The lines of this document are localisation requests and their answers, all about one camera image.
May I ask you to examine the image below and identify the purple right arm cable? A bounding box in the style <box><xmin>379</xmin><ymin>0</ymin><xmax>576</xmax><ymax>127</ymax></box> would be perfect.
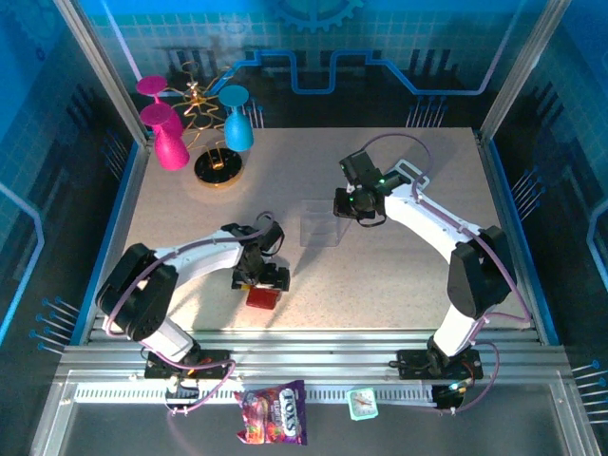
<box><xmin>353</xmin><ymin>132</ymin><xmax>533</xmax><ymax>417</ymax></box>

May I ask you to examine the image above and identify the white slotted cable duct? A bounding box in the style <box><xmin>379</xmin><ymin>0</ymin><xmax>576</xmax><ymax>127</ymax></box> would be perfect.
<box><xmin>73</xmin><ymin>385</ymin><xmax>441</xmax><ymax>406</ymax></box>

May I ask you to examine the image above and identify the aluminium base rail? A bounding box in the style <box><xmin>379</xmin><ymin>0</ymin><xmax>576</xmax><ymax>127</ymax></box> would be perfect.
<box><xmin>56</xmin><ymin>327</ymin><xmax>571</xmax><ymax>386</ymax></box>

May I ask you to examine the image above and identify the grey desk calculator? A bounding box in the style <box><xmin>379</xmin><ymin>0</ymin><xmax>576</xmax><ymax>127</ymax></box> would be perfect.
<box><xmin>391</xmin><ymin>159</ymin><xmax>431</xmax><ymax>190</ymax></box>

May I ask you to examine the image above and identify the blue goblet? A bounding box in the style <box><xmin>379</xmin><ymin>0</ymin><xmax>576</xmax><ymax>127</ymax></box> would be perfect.
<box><xmin>218</xmin><ymin>85</ymin><xmax>255</xmax><ymax>152</ymax></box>

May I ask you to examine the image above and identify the red leather card holder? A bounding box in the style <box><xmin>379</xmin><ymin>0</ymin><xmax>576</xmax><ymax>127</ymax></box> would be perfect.
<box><xmin>245</xmin><ymin>286</ymin><xmax>282</xmax><ymax>312</ymax></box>

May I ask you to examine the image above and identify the purple candy bag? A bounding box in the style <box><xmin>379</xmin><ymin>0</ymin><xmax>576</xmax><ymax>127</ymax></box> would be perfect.
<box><xmin>233</xmin><ymin>379</ymin><xmax>309</xmax><ymax>447</ymax></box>

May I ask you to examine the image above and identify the small teal alarm clock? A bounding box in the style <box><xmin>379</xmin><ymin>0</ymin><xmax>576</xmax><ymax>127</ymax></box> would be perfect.
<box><xmin>346</xmin><ymin>387</ymin><xmax>380</xmax><ymax>422</ymax></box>

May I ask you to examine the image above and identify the black control board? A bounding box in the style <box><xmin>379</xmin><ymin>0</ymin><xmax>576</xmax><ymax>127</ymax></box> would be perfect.
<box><xmin>431</xmin><ymin>383</ymin><xmax>469</xmax><ymax>413</ymax></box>
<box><xmin>164</xmin><ymin>379</ymin><xmax>200</xmax><ymax>412</ymax></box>

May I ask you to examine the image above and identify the aluminium side rail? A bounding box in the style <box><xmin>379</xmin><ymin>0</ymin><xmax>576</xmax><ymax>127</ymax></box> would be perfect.
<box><xmin>70</xmin><ymin>137</ymin><xmax>156</xmax><ymax>346</ymax></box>
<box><xmin>474</xmin><ymin>130</ymin><xmax>561</xmax><ymax>346</ymax></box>

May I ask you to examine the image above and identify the aluminium frame post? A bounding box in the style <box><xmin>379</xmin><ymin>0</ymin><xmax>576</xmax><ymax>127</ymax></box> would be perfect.
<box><xmin>51</xmin><ymin>0</ymin><xmax>153</xmax><ymax>148</ymax></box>
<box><xmin>477</xmin><ymin>0</ymin><xmax>571</xmax><ymax>139</ymax></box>

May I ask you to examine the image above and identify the small blue card packet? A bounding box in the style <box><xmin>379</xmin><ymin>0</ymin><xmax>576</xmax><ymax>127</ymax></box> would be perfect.
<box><xmin>299</xmin><ymin>199</ymin><xmax>352</xmax><ymax>248</ymax></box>

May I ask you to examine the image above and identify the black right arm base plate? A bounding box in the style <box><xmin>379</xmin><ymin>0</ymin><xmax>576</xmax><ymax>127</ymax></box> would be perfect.
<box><xmin>396</xmin><ymin>349</ymin><xmax>484</xmax><ymax>381</ymax></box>

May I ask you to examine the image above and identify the gold wire glass rack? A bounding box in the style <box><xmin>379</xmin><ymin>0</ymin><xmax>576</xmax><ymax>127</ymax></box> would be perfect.
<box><xmin>170</xmin><ymin>60</ymin><xmax>246</xmax><ymax>189</ymax></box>

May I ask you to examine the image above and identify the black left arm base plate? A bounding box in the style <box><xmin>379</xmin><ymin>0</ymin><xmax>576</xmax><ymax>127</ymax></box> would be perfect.
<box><xmin>144</xmin><ymin>349</ymin><xmax>232</xmax><ymax>381</ymax></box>

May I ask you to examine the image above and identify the grey metal shelf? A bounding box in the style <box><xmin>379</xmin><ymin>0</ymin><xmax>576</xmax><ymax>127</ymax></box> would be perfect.
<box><xmin>30</xmin><ymin>370</ymin><xmax>602</xmax><ymax>456</ymax></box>

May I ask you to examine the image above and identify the pink goblet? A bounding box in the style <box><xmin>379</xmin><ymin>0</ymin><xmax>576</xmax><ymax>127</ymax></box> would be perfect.
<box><xmin>140</xmin><ymin>103</ymin><xmax>191</xmax><ymax>171</ymax></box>

